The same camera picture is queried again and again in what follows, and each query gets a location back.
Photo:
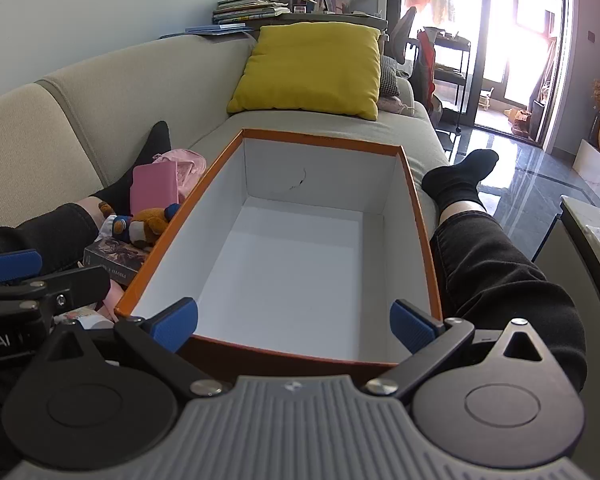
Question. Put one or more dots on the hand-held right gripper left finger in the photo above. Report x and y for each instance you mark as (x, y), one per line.
(175, 327)

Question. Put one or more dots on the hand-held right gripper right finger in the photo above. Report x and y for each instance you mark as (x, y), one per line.
(412, 327)

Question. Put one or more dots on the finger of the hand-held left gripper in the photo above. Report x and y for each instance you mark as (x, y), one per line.
(75, 285)
(10, 266)

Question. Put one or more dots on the dark speckled card box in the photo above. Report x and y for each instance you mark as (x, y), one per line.
(115, 260)

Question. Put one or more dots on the red panda plush toy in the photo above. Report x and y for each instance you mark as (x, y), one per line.
(147, 225)

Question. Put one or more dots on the orange cardboard box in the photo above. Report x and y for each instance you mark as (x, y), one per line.
(290, 270)

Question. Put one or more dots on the pink pouch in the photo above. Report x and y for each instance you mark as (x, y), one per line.
(191, 172)

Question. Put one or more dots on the person's left leg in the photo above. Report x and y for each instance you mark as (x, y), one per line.
(40, 230)

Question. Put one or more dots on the person's leg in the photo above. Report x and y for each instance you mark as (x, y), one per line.
(40, 230)
(490, 270)

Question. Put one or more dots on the person's right leg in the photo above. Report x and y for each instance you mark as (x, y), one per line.
(490, 270)

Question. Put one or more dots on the grey side table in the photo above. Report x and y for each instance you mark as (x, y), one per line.
(575, 270)

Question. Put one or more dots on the beige sofa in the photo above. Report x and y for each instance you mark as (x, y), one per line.
(105, 100)

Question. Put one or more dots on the pink cloth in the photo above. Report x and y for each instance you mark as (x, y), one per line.
(392, 106)

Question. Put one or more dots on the white marble slab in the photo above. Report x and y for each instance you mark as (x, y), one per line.
(595, 175)

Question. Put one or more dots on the black shelf cart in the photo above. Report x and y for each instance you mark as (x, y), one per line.
(447, 80)

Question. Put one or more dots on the checkered pillow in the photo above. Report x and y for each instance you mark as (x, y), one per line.
(389, 77)

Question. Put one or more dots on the yellow pillow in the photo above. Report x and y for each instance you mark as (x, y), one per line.
(310, 67)

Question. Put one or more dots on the blue book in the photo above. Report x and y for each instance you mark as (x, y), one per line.
(215, 29)

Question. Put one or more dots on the grey office chair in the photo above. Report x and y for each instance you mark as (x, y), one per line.
(402, 35)

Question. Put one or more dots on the grey desk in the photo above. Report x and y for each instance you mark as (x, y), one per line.
(330, 17)

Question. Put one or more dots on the stack of books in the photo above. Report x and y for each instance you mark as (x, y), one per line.
(250, 10)

